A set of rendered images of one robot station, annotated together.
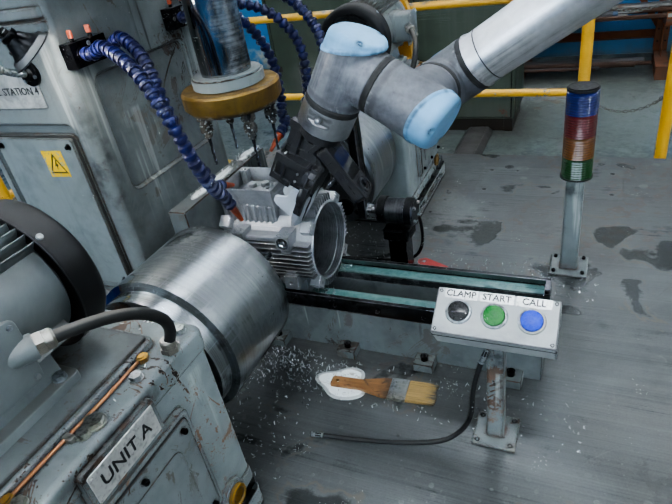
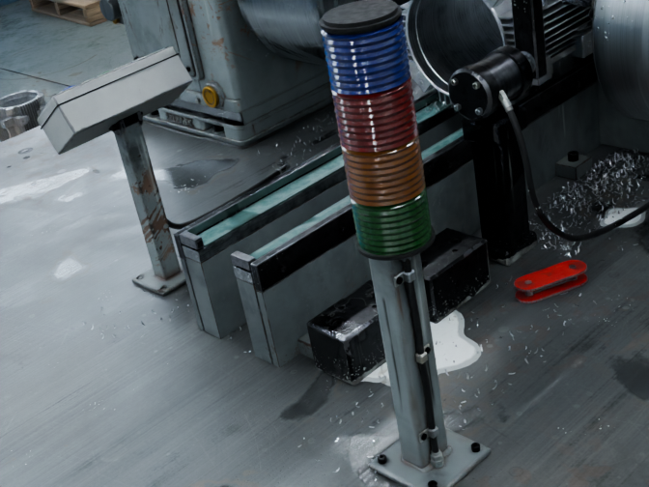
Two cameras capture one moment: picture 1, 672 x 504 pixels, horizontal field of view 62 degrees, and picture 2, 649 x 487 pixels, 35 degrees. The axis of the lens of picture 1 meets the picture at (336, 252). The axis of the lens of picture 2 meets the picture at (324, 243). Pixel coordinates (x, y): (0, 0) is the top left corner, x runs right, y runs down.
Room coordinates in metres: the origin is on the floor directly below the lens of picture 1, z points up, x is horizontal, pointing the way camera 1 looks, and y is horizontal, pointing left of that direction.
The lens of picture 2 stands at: (1.25, -1.20, 1.42)
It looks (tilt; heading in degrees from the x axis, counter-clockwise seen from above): 28 degrees down; 113
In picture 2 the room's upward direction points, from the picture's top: 11 degrees counter-clockwise
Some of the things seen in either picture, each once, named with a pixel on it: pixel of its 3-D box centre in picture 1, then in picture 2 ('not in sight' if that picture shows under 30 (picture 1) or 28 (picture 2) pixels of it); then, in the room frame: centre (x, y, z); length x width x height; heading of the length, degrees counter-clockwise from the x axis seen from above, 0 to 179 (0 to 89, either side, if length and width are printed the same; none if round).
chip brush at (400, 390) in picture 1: (382, 387); not in sight; (0.75, -0.04, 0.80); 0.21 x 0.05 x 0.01; 66
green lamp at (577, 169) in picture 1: (576, 165); (391, 214); (1.02, -0.52, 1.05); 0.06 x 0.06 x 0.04
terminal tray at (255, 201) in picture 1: (259, 194); not in sight; (1.03, 0.13, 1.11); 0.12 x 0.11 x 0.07; 62
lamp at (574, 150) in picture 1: (578, 145); (383, 163); (1.02, -0.52, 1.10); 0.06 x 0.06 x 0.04
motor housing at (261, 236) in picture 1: (286, 235); (501, 15); (1.01, 0.10, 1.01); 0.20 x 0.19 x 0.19; 62
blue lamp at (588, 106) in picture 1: (582, 101); (365, 51); (1.02, -0.52, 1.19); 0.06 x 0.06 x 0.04
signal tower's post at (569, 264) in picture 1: (575, 184); (399, 262); (1.02, -0.52, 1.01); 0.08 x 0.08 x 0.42; 62
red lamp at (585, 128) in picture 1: (580, 123); (375, 109); (1.02, -0.52, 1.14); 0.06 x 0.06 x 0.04
